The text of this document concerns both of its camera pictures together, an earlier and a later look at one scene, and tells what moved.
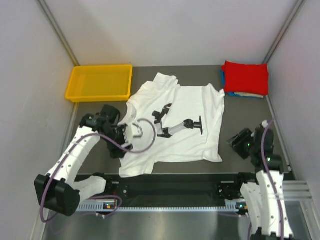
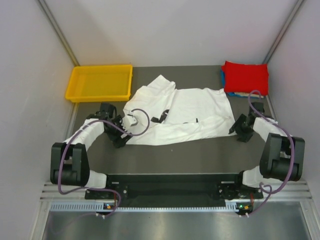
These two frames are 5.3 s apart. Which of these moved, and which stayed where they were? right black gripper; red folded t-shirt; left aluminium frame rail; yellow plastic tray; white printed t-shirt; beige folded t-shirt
Moved: white printed t-shirt; right black gripper
Stayed: left aluminium frame rail; beige folded t-shirt; yellow plastic tray; red folded t-shirt
